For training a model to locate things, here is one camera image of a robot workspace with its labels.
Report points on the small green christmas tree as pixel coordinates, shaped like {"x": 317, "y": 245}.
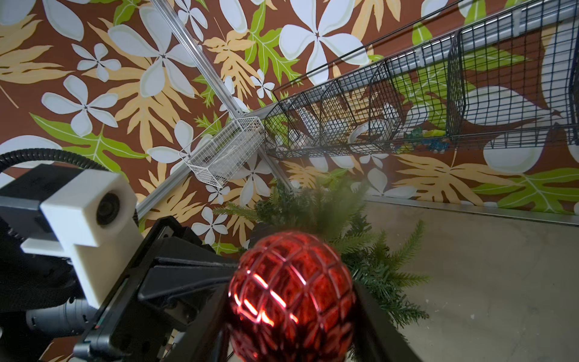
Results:
{"x": 334, "y": 210}

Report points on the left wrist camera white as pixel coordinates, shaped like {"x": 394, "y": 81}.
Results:
{"x": 99, "y": 254}

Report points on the white tape roll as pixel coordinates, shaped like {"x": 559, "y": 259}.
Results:
{"x": 368, "y": 132}

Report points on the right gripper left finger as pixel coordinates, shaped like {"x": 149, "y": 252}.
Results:
{"x": 207, "y": 338}

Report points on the white wire basket left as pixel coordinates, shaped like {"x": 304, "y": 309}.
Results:
{"x": 215, "y": 159}

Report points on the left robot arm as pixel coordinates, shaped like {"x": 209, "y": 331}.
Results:
{"x": 41, "y": 296}

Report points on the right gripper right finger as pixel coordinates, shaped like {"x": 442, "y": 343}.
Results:
{"x": 375, "y": 337}

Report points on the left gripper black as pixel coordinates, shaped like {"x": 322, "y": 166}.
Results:
{"x": 158, "y": 296}

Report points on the black wire basket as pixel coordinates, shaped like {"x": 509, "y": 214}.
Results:
{"x": 472, "y": 80}

